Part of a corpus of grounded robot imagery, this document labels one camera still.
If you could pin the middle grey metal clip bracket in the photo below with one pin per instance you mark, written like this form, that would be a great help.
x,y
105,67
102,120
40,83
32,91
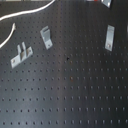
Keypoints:
x,y
45,34

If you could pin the left grey metal clip bracket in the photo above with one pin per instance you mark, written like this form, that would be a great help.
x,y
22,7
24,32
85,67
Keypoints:
x,y
23,54

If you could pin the top grey metal bracket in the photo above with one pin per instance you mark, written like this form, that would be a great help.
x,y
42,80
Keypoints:
x,y
107,3

